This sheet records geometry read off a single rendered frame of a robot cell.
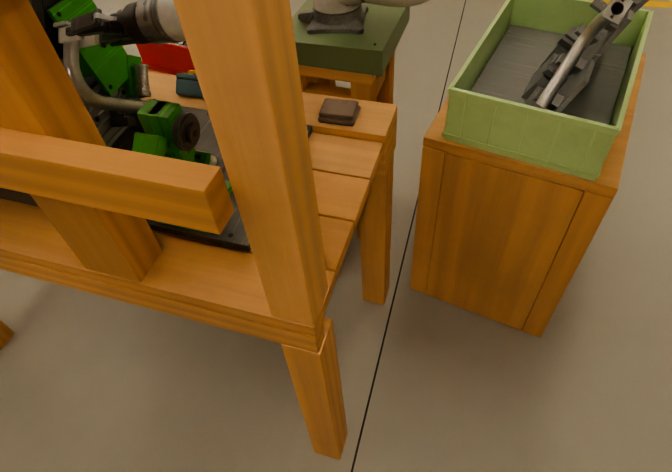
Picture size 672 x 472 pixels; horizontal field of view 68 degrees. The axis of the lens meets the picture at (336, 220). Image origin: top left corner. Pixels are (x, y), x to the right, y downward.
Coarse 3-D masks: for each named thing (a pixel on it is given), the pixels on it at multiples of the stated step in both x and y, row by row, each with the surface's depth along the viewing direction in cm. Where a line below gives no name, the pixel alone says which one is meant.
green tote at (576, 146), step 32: (512, 0) 161; (544, 0) 160; (576, 0) 155; (640, 32) 151; (480, 64) 149; (480, 96) 125; (448, 128) 138; (480, 128) 133; (512, 128) 128; (544, 128) 123; (576, 128) 119; (608, 128) 115; (544, 160) 130; (576, 160) 125
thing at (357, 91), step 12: (384, 72) 179; (312, 84) 171; (324, 84) 194; (360, 84) 159; (372, 84) 159; (384, 84) 184; (336, 96) 167; (348, 96) 166; (360, 96) 162; (372, 96) 163; (384, 96) 188
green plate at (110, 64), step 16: (64, 0) 105; (80, 0) 109; (64, 16) 105; (80, 48) 109; (96, 48) 112; (112, 48) 116; (80, 64) 113; (96, 64) 112; (112, 64) 116; (96, 80) 114; (112, 80) 116
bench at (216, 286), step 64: (320, 192) 118; (384, 192) 149; (0, 256) 117; (64, 256) 110; (192, 256) 108; (384, 256) 173; (0, 320) 192; (256, 320) 99; (320, 320) 98; (320, 384) 116; (320, 448) 157
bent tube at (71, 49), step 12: (60, 24) 101; (72, 48) 103; (72, 60) 103; (72, 72) 103; (84, 84) 105; (84, 96) 106; (96, 96) 108; (108, 108) 112; (120, 108) 114; (132, 108) 117
